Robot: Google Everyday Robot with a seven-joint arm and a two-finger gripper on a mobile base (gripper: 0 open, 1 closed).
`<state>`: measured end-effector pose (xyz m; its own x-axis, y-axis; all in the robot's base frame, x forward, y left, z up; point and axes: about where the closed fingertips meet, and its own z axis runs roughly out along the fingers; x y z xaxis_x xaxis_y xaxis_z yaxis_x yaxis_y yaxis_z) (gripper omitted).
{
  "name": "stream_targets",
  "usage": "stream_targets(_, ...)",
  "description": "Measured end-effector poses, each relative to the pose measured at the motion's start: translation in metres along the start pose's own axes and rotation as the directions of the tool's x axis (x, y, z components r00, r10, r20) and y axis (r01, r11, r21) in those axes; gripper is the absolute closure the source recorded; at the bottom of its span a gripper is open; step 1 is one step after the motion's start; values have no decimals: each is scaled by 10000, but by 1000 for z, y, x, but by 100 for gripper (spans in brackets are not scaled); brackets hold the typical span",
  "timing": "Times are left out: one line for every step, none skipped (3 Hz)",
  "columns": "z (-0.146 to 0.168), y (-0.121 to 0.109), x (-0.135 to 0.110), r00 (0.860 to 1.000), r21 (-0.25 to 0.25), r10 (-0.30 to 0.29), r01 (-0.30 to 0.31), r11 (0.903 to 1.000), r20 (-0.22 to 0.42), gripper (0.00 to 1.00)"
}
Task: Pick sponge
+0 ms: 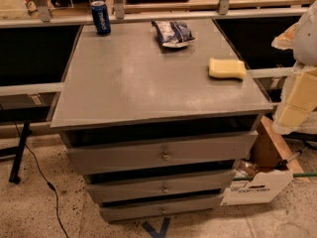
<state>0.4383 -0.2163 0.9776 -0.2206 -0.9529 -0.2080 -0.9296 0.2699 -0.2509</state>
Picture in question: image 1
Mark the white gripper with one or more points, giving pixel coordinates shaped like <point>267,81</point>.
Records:
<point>307,40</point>

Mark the yellow sponge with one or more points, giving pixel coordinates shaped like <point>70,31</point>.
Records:
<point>227,68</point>

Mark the white cardboard box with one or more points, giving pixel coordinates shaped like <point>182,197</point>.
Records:
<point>269,181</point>

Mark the blue white chip bag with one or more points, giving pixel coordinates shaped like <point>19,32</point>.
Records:
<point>173,34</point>

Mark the top grey drawer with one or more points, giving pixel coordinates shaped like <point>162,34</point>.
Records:
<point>221,147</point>

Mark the grey drawer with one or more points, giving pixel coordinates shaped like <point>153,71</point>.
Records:
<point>159,186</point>
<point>221,147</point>
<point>161,207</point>

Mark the blue Pepsi can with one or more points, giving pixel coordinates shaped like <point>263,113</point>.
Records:
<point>100,18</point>

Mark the middle grey drawer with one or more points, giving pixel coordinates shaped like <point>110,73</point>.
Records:
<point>159,186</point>

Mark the bottom grey drawer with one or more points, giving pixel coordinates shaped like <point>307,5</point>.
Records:
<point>161,207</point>

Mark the grey metal railing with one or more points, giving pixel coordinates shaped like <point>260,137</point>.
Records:
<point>130,13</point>

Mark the black table leg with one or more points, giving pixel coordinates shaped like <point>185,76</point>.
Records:
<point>26,132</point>

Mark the green handled tool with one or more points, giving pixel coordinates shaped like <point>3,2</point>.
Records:
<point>284,163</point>

